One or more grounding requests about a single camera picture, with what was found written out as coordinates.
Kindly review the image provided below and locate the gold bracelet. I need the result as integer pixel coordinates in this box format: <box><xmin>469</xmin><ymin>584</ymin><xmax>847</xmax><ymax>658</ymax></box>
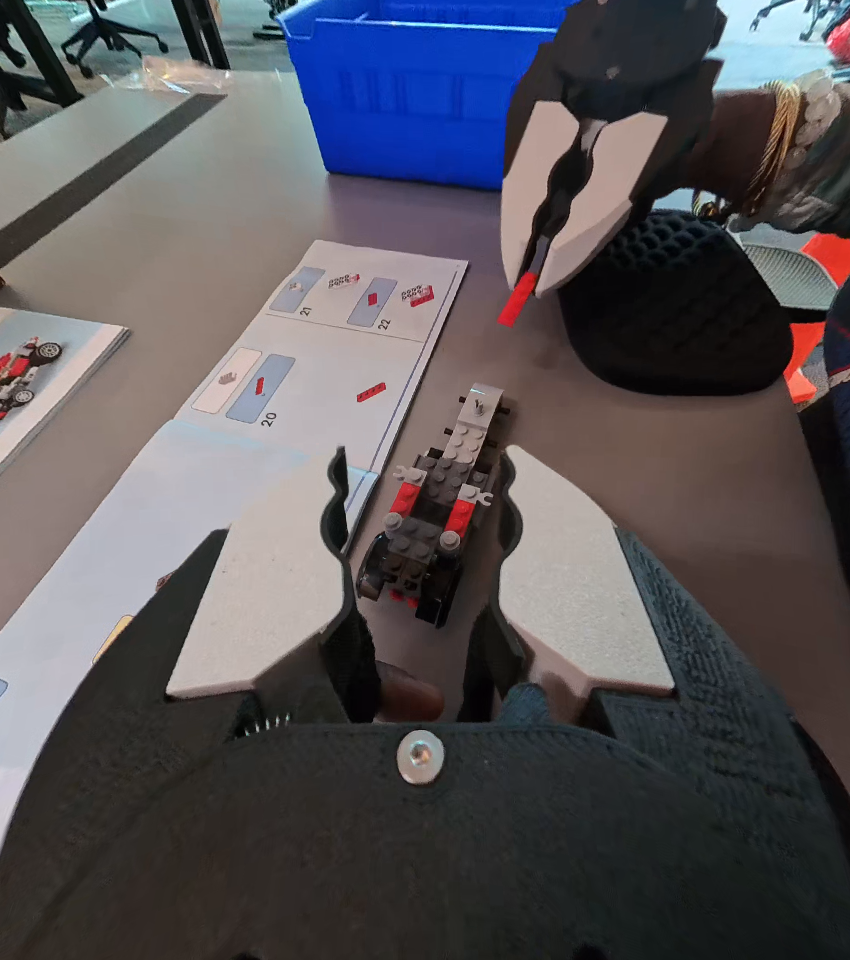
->
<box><xmin>743</xmin><ymin>81</ymin><xmax>804</xmax><ymax>219</ymax></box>

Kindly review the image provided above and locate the white mesh chair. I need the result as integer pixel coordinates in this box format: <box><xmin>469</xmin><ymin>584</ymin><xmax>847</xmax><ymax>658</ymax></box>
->
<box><xmin>740</xmin><ymin>243</ymin><xmax>840</xmax><ymax>310</ymax></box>

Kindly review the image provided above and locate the long red brick plate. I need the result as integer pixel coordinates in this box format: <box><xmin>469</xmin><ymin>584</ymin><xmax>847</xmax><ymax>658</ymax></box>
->
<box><xmin>497</xmin><ymin>271</ymin><xmax>540</xmax><ymax>329</ymax></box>

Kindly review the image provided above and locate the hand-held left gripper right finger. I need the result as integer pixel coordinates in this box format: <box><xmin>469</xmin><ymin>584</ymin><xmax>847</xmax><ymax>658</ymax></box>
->
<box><xmin>496</xmin><ymin>446</ymin><xmax>677</xmax><ymax>695</ymax></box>

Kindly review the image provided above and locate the open building instruction booklet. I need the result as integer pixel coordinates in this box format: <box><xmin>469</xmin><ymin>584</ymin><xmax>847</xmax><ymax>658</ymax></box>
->
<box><xmin>0</xmin><ymin>240</ymin><xmax>469</xmax><ymax>939</ymax></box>

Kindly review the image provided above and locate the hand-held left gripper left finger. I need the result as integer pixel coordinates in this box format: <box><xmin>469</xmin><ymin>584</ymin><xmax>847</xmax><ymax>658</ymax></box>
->
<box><xmin>166</xmin><ymin>446</ymin><xmax>358</xmax><ymax>700</ymax></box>

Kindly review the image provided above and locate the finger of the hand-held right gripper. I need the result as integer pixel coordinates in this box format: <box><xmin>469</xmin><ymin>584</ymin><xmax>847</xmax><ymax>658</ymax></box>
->
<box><xmin>501</xmin><ymin>101</ymin><xmax>583</xmax><ymax>290</ymax></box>
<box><xmin>536</xmin><ymin>112</ymin><xmax>669</xmax><ymax>300</ymax></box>

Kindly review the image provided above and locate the closed toy instruction booklet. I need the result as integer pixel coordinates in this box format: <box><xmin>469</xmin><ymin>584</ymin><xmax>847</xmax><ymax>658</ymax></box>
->
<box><xmin>0</xmin><ymin>303</ymin><xmax>129</xmax><ymax>530</ymax></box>

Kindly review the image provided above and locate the grey red toy brick car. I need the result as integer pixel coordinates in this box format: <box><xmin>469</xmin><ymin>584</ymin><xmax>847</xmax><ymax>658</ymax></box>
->
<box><xmin>356</xmin><ymin>382</ymin><xmax>512</xmax><ymax>630</ymax></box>

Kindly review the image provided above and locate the blue plastic crate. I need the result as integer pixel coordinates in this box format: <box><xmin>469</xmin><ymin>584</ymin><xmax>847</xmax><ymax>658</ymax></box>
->
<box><xmin>277</xmin><ymin>0</ymin><xmax>583</xmax><ymax>192</ymax></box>

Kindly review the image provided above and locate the orange white traffic cone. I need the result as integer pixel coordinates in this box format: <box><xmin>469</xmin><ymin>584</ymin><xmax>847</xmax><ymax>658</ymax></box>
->
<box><xmin>783</xmin><ymin>234</ymin><xmax>850</xmax><ymax>406</ymax></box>

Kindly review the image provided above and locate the person's right hand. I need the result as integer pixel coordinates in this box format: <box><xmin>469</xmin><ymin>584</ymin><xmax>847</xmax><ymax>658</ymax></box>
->
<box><xmin>687</xmin><ymin>88</ymin><xmax>767</xmax><ymax>222</ymax></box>

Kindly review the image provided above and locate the black dimpled wrist rest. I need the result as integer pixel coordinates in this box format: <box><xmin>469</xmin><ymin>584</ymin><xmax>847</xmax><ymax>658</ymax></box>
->
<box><xmin>556</xmin><ymin>210</ymin><xmax>795</xmax><ymax>397</ymax></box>

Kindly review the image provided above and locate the white beaded bracelet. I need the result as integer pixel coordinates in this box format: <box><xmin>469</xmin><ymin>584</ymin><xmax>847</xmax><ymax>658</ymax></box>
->
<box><xmin>792</xmin><ymin>69</ymin><xmax>842</xmax><ymax>162</ymax></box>

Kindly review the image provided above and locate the clear plastic bag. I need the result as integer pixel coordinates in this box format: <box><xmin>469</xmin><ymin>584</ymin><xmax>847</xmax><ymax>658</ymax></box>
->
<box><xmin>142</xmin><ymin>54</ymin><xmax>236</xmax><ymax>96</ymax></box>

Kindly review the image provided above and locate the grey desk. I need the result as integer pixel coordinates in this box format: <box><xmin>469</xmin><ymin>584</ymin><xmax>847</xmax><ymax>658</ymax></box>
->
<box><xmin>0</xmin><ymin>71</ymin><xmax>850</xmax><ymax>960</ymax></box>

